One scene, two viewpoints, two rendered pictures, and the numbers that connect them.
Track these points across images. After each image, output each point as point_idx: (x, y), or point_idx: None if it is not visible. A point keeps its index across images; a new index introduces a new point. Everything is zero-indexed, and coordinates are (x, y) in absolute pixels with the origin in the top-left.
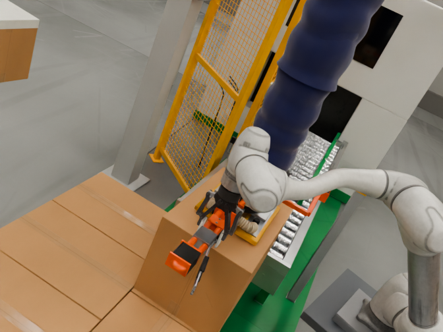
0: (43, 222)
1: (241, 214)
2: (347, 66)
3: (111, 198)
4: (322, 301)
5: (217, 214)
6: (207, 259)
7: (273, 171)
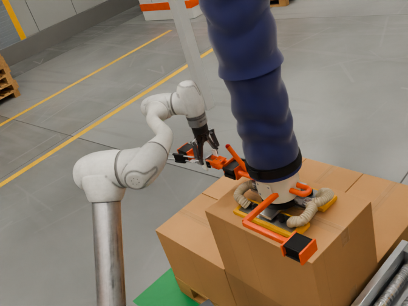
0: (333, 175)
1: (190, 142)
2: (217, 53)
3: (388, 203)
4: None
5: (227, 160)
6: (180, 155)
7: (153, 96)
